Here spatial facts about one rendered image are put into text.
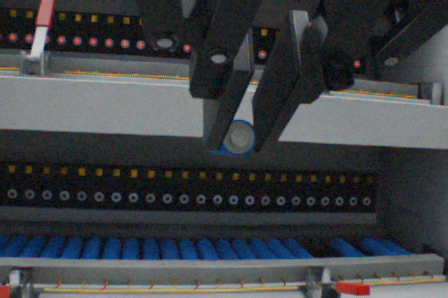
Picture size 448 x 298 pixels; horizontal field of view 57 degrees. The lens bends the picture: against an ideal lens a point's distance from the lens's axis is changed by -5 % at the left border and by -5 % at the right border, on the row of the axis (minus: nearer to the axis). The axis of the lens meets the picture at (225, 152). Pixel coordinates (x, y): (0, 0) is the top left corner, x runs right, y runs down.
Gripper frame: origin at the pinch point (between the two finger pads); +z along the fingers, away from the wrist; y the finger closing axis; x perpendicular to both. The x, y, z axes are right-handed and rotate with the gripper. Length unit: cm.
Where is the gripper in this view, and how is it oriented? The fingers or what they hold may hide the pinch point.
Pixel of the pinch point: (251, 88)
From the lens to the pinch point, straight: 18.6
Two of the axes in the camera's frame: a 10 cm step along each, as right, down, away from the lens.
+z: -1.7, 3.8, 9.1
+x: 0.3, 9.2, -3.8
